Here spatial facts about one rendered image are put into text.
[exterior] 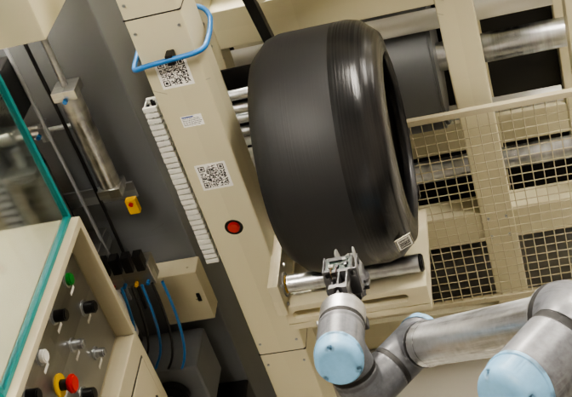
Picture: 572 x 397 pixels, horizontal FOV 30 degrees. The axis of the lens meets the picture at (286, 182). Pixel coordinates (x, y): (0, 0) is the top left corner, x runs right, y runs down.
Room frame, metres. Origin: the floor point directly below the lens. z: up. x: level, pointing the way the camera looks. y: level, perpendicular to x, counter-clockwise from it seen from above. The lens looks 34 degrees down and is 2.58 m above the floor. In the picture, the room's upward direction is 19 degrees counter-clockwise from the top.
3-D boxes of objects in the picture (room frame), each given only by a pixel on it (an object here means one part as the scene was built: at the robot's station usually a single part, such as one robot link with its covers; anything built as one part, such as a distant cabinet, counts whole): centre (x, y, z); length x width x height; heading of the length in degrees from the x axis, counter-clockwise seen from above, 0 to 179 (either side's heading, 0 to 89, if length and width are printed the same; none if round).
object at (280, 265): (2.18, 0.06, 0.90); 0.40 x 0.03 x 0.10; 165
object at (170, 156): (2.17, 0.23, 1.19); 0.05 x 0.04 x 0.48; 165
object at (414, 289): (2.00, -0.08, 0.83); 0.36 x 0.09 x 0.06; 75
